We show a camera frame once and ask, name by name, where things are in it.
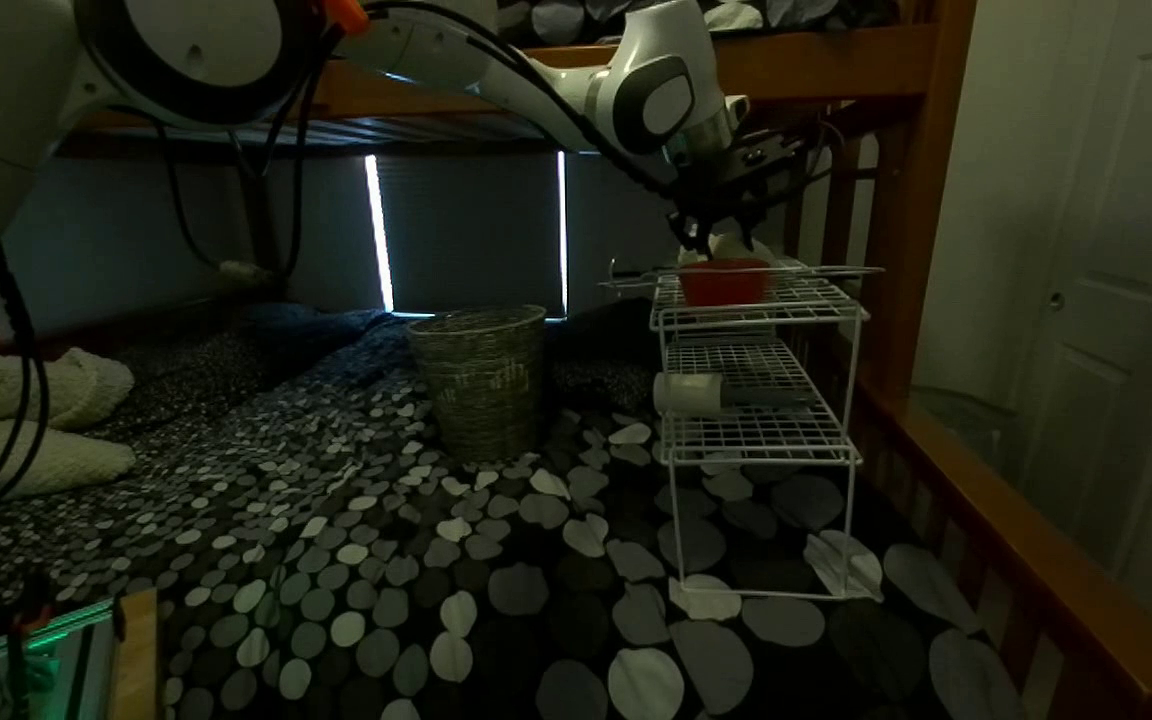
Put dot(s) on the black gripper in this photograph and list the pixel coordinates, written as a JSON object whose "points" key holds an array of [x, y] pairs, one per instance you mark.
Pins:
{"points": [[727, 197]]}

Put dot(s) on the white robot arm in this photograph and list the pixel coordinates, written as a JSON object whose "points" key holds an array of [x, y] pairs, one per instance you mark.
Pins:
{"points": [[654, 104]]}

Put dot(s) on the woven wicker basket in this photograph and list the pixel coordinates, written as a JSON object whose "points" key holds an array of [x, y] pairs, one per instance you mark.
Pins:
{"points": [[480, 368]]}

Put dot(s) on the red bowl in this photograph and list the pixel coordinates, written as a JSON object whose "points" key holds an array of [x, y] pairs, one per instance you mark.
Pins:
{"points": [[727, 282]]}

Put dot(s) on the white tape roll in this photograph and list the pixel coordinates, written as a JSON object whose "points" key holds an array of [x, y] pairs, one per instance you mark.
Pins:
{"points": [[686, 392]]}

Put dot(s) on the white closet door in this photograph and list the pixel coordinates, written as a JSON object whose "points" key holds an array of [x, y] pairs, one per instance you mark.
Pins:
{"points": [[1090, 441]]}

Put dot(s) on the black spotted bedspread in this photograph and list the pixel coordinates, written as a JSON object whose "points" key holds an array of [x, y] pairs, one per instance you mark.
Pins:
{"points": [[318, 557]]}

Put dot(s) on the white folded blanket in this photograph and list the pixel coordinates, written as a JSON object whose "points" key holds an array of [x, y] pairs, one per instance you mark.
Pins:
{"points": [[81, 392]]}

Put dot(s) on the white wire shelf rack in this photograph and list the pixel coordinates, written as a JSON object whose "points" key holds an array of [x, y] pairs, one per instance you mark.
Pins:
{"points": [[772, 408]]}

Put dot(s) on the wooden bunk bed frame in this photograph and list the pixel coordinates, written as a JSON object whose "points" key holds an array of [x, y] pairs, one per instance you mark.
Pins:
{"points": [[926, 97]]}

